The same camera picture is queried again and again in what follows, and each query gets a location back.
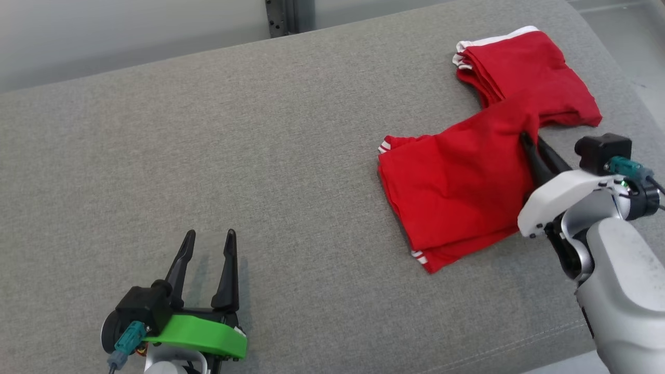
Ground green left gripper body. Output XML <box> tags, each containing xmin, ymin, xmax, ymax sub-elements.
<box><xmin>143</xmin><ymin>309</ymin><xmax>248</xmax><ymax>360</ymax></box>

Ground grey metal wall post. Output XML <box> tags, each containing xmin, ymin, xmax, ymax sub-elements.
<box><xmin>283</xmin><ymin>0</ymin><xmax>316</xmax><ymax>36</ymax></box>

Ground red shorts white waistband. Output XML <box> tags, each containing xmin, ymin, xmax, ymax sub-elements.
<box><xmin>452</xmin><ymin>26</ymin><xmax>603</xmax><ymax>128</ymax></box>

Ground teal right camera cable plug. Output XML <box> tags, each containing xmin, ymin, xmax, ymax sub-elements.
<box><xmin>605</xmin><ymin>156</ymin><xmax>665</xmax><ymax>195</ymax></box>

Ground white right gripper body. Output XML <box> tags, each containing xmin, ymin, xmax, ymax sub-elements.
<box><xmin>518</xmin><ymin>169</ymin><xmax>632</xmax><ymax>239</ymax></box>

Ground teal left camera cable plug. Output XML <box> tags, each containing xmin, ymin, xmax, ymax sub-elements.
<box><xmin>107</xmin><ymin>320</ymin><xmax>147</xmax><ymax>374</ymax></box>

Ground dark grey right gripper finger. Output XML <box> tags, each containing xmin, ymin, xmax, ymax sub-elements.
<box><xmin>520</xmin><ymin>131</ymin><xmax>554</xmax><ymax>188</ymax></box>
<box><xmin>535</xmin><ymin>136</ymin><xmax>572</xmax><ymax>175</ymax></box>

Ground teal camera cable plug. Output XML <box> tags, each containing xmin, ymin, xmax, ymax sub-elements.
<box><xmin>107</xmin><ymin>320</ymin><xmax>147</xmax><ymax>374</ymax></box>
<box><xmin>605</xmin><ymin>156</ymin><xmax>665</xmax><ymax>195</ymax></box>

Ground red Bulls jersey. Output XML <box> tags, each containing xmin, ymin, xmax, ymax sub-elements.
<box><xmin>378</xmin><ymin>88</ymin><xmax>546</xmax><ymax>274</ymax></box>

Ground dark metal post bracket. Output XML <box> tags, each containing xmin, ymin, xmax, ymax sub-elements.
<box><xmin>265</xmin><ymin>0</ymin><xmax>289</xmax><ymax>38</ymax></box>

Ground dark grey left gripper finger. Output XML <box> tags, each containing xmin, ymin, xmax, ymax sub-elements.
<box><xmin>210</xmin><ymin>229</ymin><xmax>241</xmax><ymax>313</ymax></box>
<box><xmin>165</xmin><ymin>230</ymin><xmax>196</xmax><ymax>310</ymax></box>

